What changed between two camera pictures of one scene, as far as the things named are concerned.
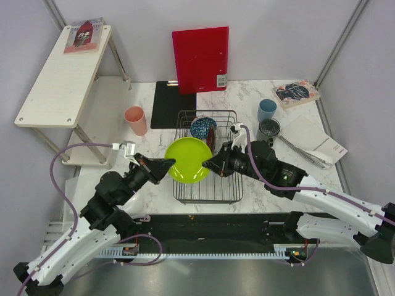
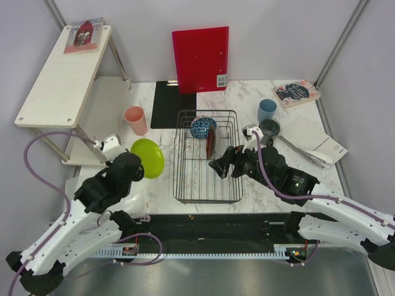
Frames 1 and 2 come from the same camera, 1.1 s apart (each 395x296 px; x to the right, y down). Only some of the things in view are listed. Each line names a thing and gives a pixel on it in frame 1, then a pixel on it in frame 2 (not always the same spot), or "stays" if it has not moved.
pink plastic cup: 135,116 stays
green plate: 189,153 → 152,159
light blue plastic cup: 266,110 stays
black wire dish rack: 203,173 stays
